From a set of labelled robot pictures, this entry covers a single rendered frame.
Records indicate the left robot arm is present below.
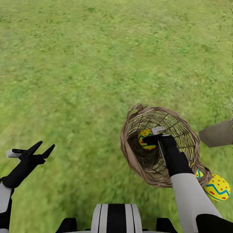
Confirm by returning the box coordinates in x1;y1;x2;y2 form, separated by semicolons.
0;141;55;233

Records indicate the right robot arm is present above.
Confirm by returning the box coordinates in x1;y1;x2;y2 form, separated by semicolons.
142;126;233;233

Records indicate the easter egg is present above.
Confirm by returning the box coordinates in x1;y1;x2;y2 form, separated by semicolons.
195;169;204;179
137;129;156;151
204;174;231;201

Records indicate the wicker basket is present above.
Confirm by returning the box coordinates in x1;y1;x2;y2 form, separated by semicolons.
119;103;212;188

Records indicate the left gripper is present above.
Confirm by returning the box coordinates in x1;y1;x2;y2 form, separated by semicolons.
12;141;55;179

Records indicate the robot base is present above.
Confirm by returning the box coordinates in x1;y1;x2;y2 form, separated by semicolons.
55;218;176;233

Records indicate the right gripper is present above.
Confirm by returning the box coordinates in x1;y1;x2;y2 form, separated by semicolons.
142;133;163;145

